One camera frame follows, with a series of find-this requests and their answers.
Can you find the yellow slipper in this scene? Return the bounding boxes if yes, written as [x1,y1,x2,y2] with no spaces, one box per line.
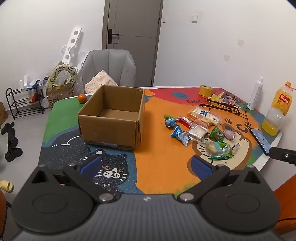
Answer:
[0,180,14,192]

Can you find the black door handle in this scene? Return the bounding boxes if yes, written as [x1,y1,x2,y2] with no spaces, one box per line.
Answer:
[107,29,119,44]

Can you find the green cracker packet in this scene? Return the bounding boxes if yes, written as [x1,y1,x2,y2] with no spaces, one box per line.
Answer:
[205,140,233,160]

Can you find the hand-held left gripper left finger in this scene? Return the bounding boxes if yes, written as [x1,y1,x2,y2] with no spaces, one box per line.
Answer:
[29,155,115,204]

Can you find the white spray bottle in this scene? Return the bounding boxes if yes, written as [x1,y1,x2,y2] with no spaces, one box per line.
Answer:
[247,76,264,110]

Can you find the black shoe rack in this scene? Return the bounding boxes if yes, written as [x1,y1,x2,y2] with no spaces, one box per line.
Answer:
[6,80,47,120]

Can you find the blue-green candy packet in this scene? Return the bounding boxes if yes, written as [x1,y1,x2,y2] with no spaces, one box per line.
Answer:
[164,114,177,128]

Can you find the red snack packet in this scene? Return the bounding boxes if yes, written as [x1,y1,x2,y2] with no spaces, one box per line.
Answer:
[178,116,193,129]

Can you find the grey chair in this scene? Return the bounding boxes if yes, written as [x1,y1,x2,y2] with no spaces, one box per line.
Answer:
[82,49,136,94]

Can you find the clear blue-label cake packet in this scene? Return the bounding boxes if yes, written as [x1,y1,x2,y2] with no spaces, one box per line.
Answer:
[187,107,221,127]

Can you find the yellow tape roll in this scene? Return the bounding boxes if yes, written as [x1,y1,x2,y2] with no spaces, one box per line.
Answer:
[199,85,214,96]

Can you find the small clear cake packet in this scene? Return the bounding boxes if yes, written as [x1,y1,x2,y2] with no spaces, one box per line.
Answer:
[188,124,207,142]

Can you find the black smartphone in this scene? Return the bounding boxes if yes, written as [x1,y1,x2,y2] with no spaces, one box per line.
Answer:
[250,128,272,156]

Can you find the orange juice bottle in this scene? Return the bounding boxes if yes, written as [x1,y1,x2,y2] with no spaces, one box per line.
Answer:
[262,81,293,136]

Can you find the panda print inflatable ring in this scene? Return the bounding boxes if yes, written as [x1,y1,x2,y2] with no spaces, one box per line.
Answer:
[46,61,77,90]

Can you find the taped cardboard box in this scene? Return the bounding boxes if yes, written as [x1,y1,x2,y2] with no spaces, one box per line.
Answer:
[46,83,75,109]

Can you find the black shoe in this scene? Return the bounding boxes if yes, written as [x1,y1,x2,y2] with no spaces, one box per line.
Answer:
[5,136,23,162]
[1,123,15,135]

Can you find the white perforated board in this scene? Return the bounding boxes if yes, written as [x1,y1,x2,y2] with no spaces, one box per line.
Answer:
[61,27,89,72]

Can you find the small printed cardboard box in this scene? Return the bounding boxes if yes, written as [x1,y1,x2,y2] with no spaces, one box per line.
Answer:
[0,102,7,126]

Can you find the green snack packet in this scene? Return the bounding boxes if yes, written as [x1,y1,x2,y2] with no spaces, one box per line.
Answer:
[209,126,225,142]

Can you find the blue triangular snack packet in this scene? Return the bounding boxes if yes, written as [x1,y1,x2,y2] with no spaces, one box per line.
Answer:
[171,125,184,138]
[180,131,192,147]

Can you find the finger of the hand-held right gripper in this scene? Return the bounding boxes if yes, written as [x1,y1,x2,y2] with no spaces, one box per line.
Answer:
[269,146,296,166]

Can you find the dotted cream pillow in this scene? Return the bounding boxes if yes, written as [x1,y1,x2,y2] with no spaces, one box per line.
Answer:
[84,70,118,94]

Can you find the grey door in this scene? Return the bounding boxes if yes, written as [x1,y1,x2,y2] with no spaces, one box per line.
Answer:
[102,0,163,87]

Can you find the blue packets on rack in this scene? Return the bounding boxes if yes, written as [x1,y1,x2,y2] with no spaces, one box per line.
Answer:
[26,79,45,90]

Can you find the clear bag of small items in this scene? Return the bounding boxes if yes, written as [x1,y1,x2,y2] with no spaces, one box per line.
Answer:
[222,95,237,107]

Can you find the purple mochi packet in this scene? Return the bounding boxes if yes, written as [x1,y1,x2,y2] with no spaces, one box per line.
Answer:
[223,129,236,141]

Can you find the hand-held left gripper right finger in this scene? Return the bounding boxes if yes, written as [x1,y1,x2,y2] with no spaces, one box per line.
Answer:
[177,155,266,204]

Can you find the orange chair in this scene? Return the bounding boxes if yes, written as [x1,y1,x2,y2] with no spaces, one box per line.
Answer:
[0,191,12,234]
[273,179,296,235]

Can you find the black wire rack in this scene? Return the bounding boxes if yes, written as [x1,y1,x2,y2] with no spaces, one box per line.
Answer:
[199,97,252,130]

